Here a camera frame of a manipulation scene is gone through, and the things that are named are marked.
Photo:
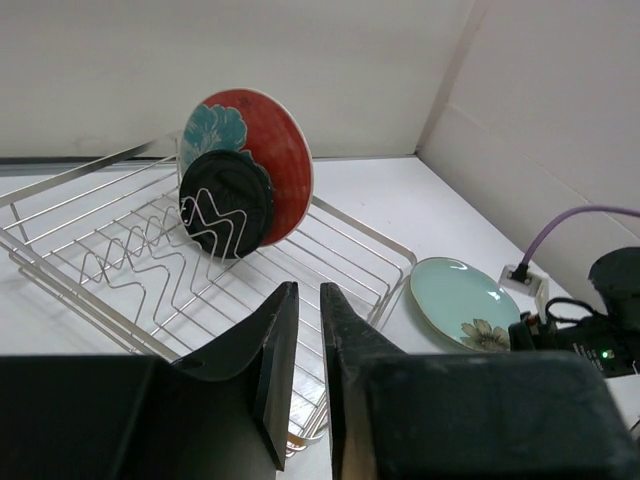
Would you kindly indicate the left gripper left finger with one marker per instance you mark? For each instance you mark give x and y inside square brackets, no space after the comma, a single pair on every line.
[242,382]

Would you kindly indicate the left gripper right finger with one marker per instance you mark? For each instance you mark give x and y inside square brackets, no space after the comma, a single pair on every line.
[350,345]

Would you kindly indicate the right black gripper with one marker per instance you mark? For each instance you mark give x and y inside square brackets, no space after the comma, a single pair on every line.
[545,331]

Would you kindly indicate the light green flower bowl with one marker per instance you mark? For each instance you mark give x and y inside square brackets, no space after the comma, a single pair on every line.
[463,304]

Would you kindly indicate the small black plate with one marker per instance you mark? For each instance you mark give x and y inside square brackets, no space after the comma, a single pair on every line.
[226,204]

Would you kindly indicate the red and teal floral plate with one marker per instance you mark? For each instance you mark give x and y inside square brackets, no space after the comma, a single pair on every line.
[258,127]

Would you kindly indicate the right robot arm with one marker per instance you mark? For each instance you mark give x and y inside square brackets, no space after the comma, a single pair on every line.
[609,340]

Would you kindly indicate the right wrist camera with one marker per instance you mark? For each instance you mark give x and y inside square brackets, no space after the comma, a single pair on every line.
[520,279]

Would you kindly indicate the wire dish rack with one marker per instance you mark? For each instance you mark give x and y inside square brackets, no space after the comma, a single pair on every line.
[105,238]

